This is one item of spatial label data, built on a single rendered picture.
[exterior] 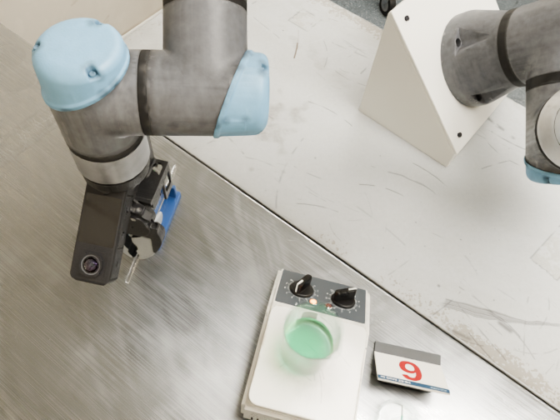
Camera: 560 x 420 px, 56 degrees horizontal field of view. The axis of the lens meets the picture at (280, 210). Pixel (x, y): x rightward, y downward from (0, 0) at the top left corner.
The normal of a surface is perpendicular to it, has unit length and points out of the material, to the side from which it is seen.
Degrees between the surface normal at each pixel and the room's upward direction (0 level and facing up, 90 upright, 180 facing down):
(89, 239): 33
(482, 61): 65
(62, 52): 1
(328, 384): 0
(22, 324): 0
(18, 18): 90
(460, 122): 43
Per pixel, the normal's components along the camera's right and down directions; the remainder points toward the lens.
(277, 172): 0.08, -0.52
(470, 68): -0.50, 0.47
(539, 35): -0.83, 0.10
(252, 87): 0.14, 0.04
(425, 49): 0.58, 0.01
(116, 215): -0.07, 0.00
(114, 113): 0.07, 0.59
